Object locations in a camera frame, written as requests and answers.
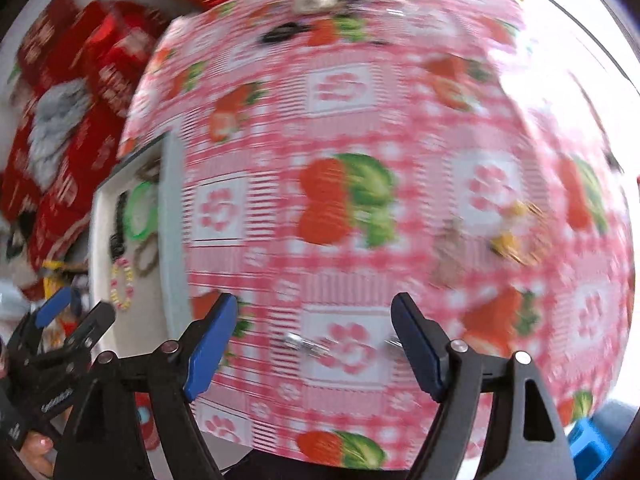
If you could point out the white tray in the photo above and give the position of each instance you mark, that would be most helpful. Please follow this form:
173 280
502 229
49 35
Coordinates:
145 320

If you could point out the green bangle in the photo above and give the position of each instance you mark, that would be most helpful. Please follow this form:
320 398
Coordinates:
132 195

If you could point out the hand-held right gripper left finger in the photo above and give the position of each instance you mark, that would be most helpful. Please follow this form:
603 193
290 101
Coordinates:
210 350

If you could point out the black beaded hair clip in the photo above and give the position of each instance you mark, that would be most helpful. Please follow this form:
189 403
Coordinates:
119 232

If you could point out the grey knitted cloth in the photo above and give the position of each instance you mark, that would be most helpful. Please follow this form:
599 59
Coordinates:
60 120

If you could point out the silver hair clip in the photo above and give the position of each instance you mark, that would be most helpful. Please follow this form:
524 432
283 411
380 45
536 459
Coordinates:
300 342

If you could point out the beige hair pin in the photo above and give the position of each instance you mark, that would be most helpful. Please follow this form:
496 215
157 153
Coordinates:
450 255

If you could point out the person's left hand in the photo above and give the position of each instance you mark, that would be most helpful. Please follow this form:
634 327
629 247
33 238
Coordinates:
39 450

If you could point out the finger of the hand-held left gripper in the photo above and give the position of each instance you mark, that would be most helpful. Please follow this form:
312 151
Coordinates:
57 307
95 327

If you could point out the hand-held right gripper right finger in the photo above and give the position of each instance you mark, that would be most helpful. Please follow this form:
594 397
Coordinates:
417 350

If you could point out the red printed blanket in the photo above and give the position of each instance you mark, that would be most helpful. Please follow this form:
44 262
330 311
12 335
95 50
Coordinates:
110 60

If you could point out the blue plastic stool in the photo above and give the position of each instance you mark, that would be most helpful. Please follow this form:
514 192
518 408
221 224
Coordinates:
590 445

